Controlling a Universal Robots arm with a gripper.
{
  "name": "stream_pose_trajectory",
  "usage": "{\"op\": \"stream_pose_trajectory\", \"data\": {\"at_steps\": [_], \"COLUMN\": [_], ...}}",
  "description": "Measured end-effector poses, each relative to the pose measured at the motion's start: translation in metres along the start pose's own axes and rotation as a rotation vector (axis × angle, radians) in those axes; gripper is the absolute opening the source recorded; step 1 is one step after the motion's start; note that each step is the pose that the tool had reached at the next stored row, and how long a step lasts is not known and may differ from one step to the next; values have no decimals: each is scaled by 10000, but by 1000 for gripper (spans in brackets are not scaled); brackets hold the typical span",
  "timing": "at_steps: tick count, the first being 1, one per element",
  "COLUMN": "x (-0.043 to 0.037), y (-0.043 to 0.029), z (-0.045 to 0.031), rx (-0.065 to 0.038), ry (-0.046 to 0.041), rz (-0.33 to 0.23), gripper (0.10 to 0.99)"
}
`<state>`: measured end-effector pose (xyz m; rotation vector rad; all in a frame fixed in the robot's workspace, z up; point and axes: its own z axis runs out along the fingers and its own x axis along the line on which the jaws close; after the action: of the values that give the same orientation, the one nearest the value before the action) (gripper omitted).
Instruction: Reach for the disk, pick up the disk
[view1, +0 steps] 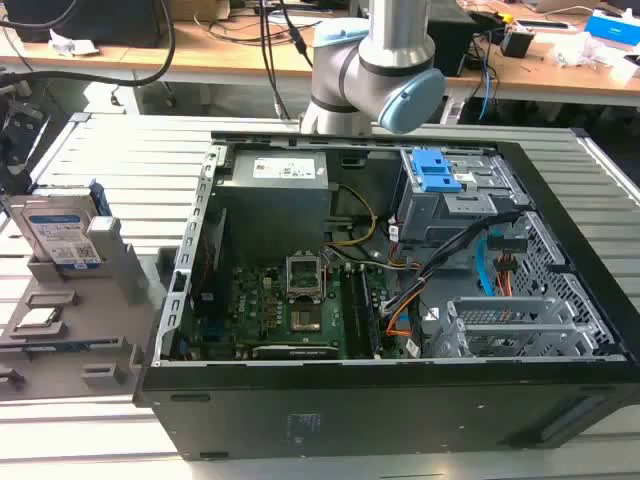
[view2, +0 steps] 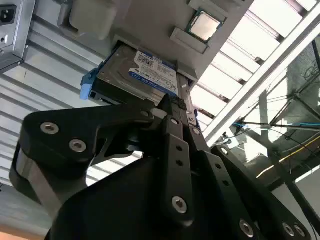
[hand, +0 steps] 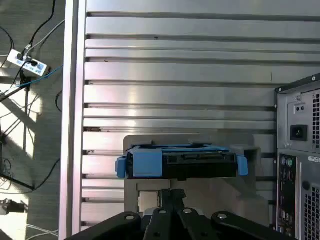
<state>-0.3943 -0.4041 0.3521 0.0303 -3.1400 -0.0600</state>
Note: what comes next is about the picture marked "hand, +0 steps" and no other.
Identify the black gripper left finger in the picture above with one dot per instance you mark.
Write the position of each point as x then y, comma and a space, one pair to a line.
160, 225

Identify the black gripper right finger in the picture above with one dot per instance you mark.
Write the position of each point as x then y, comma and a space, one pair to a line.
192, 225

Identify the hard disk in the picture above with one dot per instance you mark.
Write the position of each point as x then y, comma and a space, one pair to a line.
147, 162

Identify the silver CPU chip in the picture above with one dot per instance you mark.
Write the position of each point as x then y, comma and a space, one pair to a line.
148, 200

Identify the grey parts rack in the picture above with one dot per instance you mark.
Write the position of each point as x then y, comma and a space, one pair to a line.
220, 195

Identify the black PC case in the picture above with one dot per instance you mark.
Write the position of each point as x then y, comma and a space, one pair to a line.
285, 160

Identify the grey power supply unit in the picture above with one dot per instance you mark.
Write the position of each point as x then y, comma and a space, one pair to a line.
298, 132

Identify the black power adapter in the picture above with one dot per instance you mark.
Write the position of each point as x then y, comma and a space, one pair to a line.
15, 207

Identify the white power strip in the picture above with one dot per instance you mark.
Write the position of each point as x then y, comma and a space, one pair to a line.
15, 57

